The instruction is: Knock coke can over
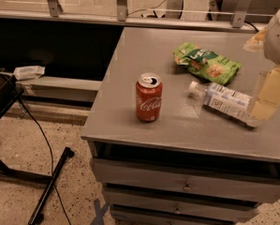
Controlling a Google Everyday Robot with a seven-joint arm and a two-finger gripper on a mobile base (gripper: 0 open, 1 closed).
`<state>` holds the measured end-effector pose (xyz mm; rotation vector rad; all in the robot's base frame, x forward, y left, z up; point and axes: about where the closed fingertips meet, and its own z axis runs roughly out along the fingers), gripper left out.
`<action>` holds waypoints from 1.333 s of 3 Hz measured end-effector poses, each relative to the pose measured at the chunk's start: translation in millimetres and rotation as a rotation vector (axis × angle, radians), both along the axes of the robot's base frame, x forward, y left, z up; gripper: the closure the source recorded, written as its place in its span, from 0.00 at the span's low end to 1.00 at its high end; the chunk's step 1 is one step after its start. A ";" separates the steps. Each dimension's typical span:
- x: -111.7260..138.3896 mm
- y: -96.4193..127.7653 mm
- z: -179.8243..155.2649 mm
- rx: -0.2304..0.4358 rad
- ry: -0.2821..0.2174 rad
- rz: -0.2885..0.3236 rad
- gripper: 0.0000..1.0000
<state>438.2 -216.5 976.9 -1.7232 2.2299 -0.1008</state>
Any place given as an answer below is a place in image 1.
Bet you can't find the grey drawer cabinet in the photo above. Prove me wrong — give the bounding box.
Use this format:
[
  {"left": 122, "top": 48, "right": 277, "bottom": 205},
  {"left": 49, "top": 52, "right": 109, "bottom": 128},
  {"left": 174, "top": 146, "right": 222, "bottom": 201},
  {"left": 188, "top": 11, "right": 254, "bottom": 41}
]
[{"left": 81, "top": 26, "right": 280, "bottom": 225}]

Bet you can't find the right metal bracket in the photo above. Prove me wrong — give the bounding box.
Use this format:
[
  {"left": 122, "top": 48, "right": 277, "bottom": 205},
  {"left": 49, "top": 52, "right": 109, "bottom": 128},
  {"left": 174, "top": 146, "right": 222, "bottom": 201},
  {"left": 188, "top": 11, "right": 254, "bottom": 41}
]
[{"left": 232, "top": 0, "right": 252, "bottom": 28}]

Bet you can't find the top grey drawer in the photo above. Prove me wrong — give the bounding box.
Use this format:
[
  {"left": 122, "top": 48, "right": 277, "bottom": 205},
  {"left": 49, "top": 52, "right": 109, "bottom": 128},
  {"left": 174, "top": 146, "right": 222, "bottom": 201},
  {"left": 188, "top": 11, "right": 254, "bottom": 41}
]
[{"left": 91, "top": 158, "right": 280, "bottom": 203}]

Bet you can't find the bottom grey drawer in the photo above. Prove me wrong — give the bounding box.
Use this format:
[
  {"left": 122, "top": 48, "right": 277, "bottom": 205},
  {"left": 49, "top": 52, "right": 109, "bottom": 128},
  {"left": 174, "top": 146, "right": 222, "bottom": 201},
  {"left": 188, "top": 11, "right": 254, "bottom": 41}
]
[{"left": 110, "top": 205, "right": 234, "bottom": 225}]

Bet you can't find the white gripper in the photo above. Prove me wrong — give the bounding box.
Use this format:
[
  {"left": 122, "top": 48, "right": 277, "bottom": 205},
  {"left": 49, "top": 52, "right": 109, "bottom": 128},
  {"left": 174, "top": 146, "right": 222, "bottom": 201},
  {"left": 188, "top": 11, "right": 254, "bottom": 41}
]
[{"left": 243, "top": 8, "right": 280, "bottom": 121}]

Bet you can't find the white packet on ledge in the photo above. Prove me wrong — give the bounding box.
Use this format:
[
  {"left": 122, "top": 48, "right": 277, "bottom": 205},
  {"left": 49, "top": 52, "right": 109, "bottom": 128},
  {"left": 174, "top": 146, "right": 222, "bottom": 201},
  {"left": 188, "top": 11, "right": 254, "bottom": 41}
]
[{"left": 13, "top": 66, "right": 45, "bottom": 81}]

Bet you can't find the middle grey drawer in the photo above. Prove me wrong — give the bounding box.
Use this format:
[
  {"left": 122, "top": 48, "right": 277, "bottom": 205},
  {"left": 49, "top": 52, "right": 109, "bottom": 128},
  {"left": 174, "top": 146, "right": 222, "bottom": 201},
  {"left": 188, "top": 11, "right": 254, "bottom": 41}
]
[{"left": 103, "top": 187, "right": 258, "bottom": 222}]

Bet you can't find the metal bracket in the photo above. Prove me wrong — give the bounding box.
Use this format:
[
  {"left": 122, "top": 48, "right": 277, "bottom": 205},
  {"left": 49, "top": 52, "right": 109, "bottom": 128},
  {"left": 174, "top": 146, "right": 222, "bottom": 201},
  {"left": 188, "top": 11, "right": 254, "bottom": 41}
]
[
  {"left": 47, "top": 0, "right": 63, "bottom": 18},
  {"left": 232, "top": 0, "right": 252, "bottom": 28},
  {"left": 116, "top": 0, "right": 127, "bottom": 22}
]

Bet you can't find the grey drawer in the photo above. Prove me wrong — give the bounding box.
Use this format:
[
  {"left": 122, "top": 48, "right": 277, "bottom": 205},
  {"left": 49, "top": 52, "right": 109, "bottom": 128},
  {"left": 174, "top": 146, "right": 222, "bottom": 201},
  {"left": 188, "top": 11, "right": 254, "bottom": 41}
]
[
  {"left": 103, "top": 187, "right": 258, "bottom": 222},
  {"left": 91, "top": 158, "right": 280, "bottom": 203},
  {"left": 110, "top": 205, "right": 234, "bottom": 225}
]

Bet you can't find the green snack bag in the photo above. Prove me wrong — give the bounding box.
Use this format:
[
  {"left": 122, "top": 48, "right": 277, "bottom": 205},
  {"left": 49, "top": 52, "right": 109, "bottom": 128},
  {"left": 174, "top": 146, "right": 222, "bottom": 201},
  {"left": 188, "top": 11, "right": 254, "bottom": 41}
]
[{"left": 173, "top": 42, "right": 242, "bottom": 85}]

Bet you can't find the left metal bracket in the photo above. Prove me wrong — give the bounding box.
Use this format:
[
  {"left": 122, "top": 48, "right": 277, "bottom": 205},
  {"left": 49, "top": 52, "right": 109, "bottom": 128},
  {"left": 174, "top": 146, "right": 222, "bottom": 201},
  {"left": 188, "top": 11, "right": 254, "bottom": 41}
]
[{"left": 47, "top": 0, "right": 63, "bottom": 18}]

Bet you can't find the clear plastic water bottle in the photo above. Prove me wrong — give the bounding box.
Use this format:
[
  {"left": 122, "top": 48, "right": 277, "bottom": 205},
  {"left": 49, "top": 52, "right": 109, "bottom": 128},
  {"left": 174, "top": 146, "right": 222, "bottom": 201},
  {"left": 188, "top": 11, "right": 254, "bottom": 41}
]
[{"left": 188, "top": 82, "right": 261, "bottom": 128}]

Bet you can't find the black stand with legs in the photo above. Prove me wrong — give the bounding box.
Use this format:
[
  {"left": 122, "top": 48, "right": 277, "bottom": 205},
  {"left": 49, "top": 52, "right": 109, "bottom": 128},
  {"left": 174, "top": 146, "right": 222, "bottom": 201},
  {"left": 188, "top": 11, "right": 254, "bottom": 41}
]
[{"left": 0, "top": 68, "right": 76, "bottom": 225}]

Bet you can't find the red coca-cola can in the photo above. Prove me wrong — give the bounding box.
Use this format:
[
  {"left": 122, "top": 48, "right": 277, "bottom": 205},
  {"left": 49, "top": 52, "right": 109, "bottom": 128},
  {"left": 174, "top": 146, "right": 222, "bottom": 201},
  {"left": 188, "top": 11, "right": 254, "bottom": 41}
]
[{"left": 136, "top": 72, "right": 163, "bottom": 122}]

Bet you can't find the metal rail ledge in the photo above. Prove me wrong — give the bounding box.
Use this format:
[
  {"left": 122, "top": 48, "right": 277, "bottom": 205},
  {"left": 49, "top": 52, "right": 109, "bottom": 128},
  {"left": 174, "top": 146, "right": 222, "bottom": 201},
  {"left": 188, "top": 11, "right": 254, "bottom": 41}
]
[{"left": 0, "top": 9, "right": 265, "bottom": 34}]

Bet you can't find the middle metal bracket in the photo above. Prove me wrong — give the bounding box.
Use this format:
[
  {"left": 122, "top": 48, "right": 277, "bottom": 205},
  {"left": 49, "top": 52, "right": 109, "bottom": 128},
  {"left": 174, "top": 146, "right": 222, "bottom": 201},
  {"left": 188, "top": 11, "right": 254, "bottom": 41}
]
[{"left": 116, "top": 0, "right": 127, "bottom": 22}]

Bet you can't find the black floor cable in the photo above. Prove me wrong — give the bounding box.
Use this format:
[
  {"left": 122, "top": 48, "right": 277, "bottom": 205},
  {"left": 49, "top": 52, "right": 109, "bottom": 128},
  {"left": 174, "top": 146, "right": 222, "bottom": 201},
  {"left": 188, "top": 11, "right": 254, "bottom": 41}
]
[{"left": 17, "top": 94, "right": 72, "bottom": 225}]

